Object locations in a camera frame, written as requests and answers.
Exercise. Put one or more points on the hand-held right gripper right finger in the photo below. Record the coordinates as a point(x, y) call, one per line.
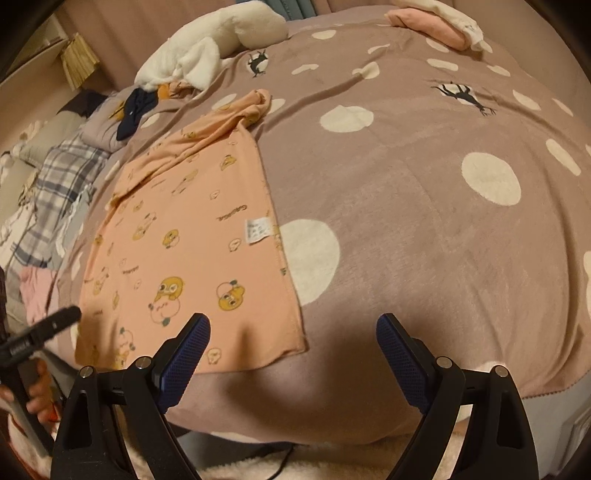
point(399, 360)

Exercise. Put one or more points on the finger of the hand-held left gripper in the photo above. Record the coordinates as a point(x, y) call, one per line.
point(55, 322)

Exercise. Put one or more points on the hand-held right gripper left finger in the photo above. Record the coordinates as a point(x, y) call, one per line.
point(187, 355)

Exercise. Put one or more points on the peach printed shirt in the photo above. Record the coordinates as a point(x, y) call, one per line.
point(194, 240)

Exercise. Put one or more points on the person's left hand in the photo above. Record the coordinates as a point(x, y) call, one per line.
point(40, 390)

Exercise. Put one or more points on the light pink cloth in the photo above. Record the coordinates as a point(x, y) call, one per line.
point(39, 295)

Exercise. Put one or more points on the white fluffy rug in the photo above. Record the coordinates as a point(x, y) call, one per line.
point(323, 464)

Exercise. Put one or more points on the pink polka dot blanket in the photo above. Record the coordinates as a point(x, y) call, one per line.
point(415, 230)

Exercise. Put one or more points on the plaid cloth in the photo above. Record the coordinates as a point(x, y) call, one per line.
point(69, 170)

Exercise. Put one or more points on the grey printed cloth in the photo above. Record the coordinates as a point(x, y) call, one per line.
point(101, 129)

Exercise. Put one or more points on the navy cloth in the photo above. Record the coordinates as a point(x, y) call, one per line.
point(131, 115)

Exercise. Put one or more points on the orange cloth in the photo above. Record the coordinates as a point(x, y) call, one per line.
point(166, 90)

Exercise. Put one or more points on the straw basket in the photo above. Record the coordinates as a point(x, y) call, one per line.
point(78, 60)

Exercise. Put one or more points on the white shelf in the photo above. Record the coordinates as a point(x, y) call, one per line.
point(32, 50)

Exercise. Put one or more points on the white fluffy garment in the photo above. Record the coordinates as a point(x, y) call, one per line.
point(217, 37)

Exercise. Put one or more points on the folded pink cloth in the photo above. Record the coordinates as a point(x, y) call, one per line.
point(429, 25)

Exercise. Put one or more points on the teal hanging fabric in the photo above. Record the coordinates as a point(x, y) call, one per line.
point(295, 7)

